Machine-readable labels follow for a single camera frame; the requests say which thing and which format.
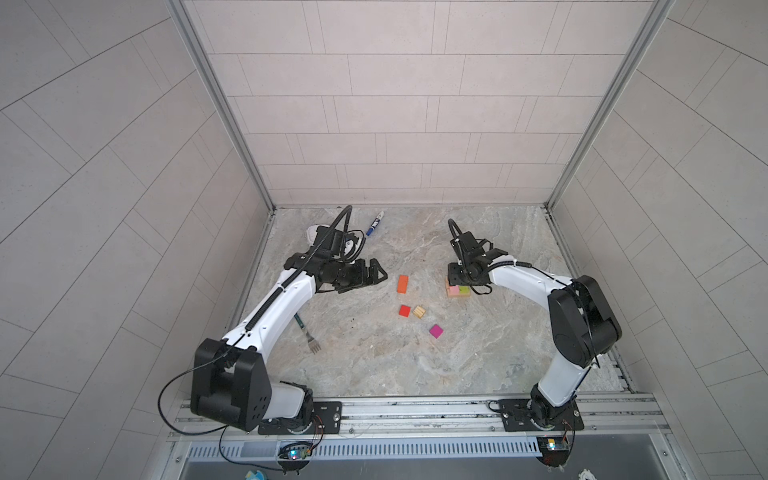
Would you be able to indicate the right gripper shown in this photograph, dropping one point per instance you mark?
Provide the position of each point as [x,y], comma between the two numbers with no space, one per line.
[451,272]

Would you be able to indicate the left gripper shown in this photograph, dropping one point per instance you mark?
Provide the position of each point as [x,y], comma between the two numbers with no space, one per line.
[360,280]

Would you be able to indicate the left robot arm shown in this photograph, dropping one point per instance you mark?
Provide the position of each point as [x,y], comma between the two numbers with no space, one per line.
[230,383]

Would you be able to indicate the orange wood block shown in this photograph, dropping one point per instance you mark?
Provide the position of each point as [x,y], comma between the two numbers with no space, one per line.
[402,284]

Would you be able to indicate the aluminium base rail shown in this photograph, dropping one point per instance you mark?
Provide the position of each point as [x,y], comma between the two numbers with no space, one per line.
[473,415]

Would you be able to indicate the blue whiteboard marker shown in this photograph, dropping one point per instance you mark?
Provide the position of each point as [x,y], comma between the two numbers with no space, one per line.
[375,223]

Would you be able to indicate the controller board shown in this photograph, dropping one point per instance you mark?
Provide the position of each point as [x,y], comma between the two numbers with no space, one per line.
[296,451]
[555,452]

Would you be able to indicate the metal fork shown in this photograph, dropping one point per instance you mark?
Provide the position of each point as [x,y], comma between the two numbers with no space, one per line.
[312,343]

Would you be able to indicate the left controller board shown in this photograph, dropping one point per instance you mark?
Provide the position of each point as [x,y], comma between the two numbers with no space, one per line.
[296,451]

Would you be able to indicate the right controller board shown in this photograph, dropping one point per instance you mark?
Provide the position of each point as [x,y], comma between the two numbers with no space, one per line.
[555,452]

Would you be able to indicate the magenta cube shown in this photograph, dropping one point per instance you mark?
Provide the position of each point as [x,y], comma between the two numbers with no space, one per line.
[436,331]

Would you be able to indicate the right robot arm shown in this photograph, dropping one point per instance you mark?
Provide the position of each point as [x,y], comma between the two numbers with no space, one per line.
[582,323]

